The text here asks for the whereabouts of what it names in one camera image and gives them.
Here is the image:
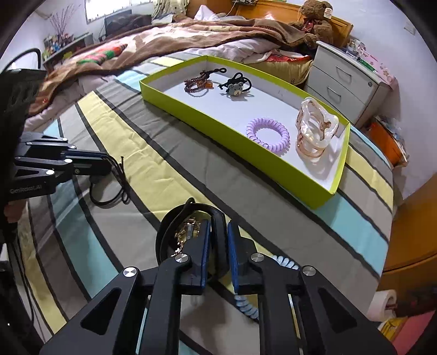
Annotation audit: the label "black bear charm hair tie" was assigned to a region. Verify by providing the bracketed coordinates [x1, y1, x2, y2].
[218, 71, 253, 98]

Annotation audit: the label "wooden headboard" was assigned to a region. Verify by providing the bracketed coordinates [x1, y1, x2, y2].
[235, 0, 354, 42]

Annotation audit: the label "patterned curtain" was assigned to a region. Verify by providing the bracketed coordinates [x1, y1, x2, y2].
[152, 0, 189, 20]

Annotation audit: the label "black oval case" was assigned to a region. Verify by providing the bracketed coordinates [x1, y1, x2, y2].
[155, 203, 230, 285]

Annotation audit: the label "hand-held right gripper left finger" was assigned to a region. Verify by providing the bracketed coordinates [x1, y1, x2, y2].
[39, 218, 212, 355]

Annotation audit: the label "metal chain jewelry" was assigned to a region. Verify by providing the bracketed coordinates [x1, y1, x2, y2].
[170, 218, 203, 262]

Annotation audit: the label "grey nightstand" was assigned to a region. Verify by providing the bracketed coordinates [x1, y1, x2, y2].
[303, 41, 392, 129]

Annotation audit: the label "black cord hair tie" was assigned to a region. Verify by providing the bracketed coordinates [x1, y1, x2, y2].
[89, 156, 130, 207]

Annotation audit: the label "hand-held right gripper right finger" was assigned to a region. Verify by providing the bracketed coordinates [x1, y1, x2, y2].
[227, 219, 398, 355]

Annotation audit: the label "yellow red pillow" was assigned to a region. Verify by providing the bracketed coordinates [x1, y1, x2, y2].
[245, 49, 313, 87]

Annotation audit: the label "person's left hand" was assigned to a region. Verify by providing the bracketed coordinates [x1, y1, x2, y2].
[3, 199, 27, 223]

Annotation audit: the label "pink flowered box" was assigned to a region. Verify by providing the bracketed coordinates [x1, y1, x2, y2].
[355, 51, 397, 87]

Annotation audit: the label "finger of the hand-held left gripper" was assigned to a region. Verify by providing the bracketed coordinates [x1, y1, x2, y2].
[19, 133, 111, 164]
[14, 157, 114, 188]

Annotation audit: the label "white pillow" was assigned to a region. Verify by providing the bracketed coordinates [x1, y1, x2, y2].
[194, 4, 228, 22]

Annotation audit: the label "brown blanket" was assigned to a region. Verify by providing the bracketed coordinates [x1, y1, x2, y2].
[29, 16, 308, 117]

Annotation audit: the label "clear amber hair claw clip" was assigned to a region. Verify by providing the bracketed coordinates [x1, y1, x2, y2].
[295, 96, 340, 162]

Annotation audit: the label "cluttered side shelf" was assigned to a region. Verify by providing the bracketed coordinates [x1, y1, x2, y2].
[43, 32, 95, 66]

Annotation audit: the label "window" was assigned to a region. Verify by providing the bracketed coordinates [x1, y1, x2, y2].
[85, 0, 155, 22]

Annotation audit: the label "white paper roll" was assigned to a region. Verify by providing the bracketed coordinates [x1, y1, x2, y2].
[368, 289, 398, 322]

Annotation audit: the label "brown teddy bear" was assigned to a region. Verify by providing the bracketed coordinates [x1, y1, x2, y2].
[288, 0, 336, 49]

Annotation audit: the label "purple spiral hair tie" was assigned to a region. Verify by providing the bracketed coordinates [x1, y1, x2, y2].
[246, 117, 290, 155]

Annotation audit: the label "large wooden wardrobe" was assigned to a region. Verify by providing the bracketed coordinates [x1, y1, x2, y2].
[375, 189, 437, 309]

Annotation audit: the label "brown beaded hair tie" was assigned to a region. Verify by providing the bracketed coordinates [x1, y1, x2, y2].
[184, 68, 228, 95]

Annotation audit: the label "lime green cardboard box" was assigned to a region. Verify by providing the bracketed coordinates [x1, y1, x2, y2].
[139, 55, 352, 210]

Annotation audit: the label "light blue spiral hair tie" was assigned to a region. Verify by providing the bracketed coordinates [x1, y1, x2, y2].
[234, 255, 299, 322]

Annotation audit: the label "orange storage box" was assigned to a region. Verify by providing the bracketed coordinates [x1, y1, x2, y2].
[366, 118, 409, 168]

